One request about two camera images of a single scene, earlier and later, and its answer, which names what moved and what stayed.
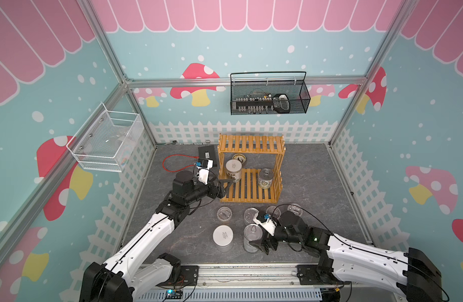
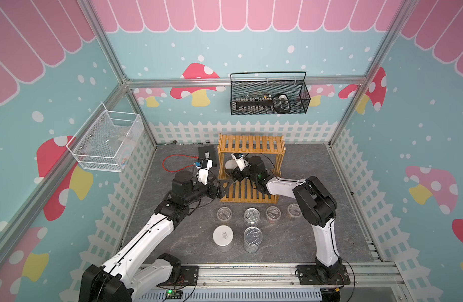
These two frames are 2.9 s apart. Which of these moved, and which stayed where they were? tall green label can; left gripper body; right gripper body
Moved: right gripper body
Stayed: left gripper body; tall green label can
